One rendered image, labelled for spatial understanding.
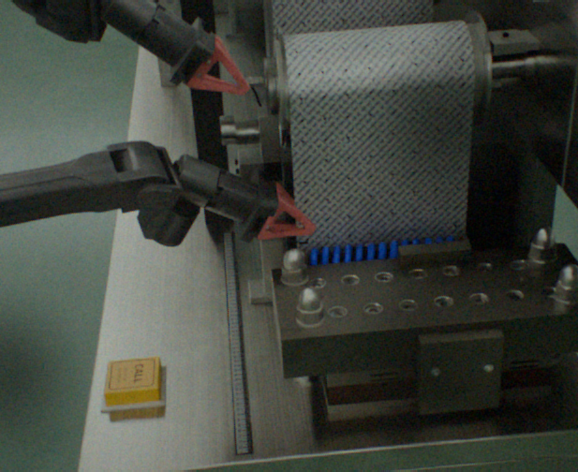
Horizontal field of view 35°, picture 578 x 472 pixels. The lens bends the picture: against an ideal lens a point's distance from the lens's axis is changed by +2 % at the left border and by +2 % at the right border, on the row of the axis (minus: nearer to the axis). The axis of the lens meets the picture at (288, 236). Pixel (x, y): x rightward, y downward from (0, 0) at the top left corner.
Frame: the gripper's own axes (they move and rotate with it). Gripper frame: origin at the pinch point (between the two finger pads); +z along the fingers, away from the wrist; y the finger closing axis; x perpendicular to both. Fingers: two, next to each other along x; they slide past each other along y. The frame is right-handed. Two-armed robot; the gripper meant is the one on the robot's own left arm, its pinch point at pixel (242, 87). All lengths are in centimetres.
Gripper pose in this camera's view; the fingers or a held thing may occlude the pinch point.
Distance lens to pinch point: 123.3
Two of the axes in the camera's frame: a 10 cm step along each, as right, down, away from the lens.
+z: 8.0, 4.9, 3.5
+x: 6.0, -7.1, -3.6
